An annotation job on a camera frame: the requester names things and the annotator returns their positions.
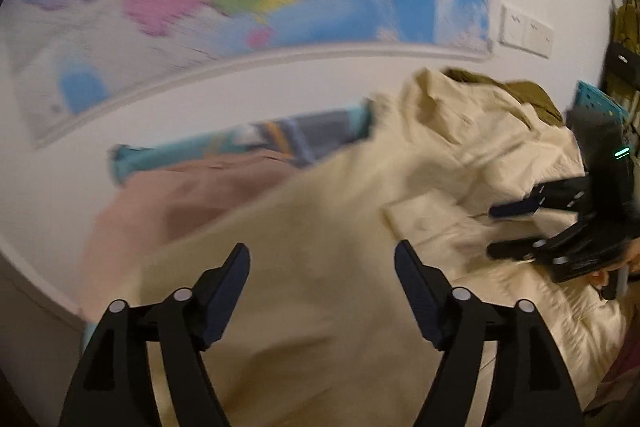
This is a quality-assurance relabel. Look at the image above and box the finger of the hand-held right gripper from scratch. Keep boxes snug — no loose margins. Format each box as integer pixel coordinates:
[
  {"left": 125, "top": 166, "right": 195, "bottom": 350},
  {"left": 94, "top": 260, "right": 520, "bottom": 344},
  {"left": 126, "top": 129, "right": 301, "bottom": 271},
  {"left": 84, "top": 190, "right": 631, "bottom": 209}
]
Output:
[
  {"left": 486, "top": 217, "right": 601, "bottom": 268},
  {"left": 490, "top": 177, "right": 596, "bottom": 220}
]

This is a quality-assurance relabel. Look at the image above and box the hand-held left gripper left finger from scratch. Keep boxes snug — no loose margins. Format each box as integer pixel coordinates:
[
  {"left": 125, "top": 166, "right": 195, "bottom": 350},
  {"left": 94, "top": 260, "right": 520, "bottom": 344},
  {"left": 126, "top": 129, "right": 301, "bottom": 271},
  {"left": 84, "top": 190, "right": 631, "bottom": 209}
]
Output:
[{"left": 59, "top": 243, "right": 251, "bottom": 427}]

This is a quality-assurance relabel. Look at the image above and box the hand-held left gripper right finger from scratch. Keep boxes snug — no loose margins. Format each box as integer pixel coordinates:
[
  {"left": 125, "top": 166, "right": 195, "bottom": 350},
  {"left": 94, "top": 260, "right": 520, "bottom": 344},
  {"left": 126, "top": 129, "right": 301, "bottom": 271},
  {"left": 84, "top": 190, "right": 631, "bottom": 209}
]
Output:
[{"left": 394, "top": 239, "right": 583, "bottom": 427}]

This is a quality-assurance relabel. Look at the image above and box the cream jacket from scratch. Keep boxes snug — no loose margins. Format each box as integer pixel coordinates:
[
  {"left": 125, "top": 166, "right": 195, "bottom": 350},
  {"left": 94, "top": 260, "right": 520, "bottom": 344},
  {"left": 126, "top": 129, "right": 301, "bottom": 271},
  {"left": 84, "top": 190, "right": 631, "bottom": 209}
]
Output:
[{"left": 120, "top": 69, "right": 632, "bottom": 427}]

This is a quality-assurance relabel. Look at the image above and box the person's right hand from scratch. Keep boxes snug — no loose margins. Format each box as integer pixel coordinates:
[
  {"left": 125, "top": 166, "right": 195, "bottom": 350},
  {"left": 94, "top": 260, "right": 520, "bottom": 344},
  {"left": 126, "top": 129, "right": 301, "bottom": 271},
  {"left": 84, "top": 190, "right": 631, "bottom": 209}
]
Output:
[{"left": 590, "top": 239, "right": 640, "bottom": 303}]

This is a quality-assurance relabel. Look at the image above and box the teal perforated chair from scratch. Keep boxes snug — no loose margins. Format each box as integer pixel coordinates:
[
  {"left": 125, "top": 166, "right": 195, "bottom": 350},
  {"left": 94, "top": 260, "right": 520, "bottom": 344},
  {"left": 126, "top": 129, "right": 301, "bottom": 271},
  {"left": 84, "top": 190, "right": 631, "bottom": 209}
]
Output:
[{"left": 574, "top": 80, "right": 627, "bottom": 122}]

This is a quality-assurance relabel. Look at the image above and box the pink garment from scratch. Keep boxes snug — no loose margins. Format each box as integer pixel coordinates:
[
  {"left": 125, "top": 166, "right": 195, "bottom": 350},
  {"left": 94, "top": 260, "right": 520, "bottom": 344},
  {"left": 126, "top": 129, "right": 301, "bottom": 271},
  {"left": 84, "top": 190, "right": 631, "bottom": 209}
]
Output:
[{"left": 82, "top": 152, "right": 303, "bottom": 290}]

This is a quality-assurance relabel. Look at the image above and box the olive green garment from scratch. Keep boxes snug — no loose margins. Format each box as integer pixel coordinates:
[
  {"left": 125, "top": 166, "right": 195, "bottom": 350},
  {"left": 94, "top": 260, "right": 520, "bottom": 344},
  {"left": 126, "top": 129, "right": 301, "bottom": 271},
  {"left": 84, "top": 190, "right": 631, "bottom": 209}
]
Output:
[{"left": 444, "top": 67, "right": 567, "bottom": 128}]

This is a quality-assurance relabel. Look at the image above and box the black box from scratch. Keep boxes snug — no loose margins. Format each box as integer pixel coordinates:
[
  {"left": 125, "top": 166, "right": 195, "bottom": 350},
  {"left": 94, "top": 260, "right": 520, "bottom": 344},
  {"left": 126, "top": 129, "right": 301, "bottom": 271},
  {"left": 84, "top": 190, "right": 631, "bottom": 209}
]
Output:
[{"left": 605, "top": 41, "right": 640, "bottom": 82}]

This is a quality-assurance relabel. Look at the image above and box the olive hanging bag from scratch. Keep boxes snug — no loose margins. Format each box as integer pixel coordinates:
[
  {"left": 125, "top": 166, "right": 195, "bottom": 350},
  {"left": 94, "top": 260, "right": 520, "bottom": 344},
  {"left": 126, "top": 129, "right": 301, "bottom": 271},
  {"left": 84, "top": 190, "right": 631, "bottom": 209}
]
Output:
[{"left": 612, "top": 1, "right": 640, "bottom": 48}]

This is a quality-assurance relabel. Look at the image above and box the dark red cloth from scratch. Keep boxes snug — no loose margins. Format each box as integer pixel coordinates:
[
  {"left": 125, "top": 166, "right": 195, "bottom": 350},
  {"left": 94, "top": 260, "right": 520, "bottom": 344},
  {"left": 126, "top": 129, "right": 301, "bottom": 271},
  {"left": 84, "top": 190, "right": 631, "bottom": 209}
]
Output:
[{"left": 597, "top": 339, "right": 640, "bottom": 410}]

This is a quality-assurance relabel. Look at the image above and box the teal grey printed blanket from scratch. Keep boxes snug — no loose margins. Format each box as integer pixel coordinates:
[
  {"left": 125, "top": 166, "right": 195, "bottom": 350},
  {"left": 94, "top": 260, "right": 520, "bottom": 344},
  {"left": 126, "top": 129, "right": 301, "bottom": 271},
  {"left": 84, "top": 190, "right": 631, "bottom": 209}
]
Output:
[{"left": 109, "top": 103, "right": 377, "bottom": 185}]

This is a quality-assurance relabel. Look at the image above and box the white wall socket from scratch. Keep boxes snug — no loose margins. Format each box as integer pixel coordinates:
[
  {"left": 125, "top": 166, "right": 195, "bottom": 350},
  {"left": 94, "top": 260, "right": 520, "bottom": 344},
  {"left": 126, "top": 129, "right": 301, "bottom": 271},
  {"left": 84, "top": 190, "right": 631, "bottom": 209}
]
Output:
[
  {"left": 499, "top": 3, "right": 527, "bottom": 50},
  {"left": 523, "top": 16, "right": 555, "bottom": 58}
]

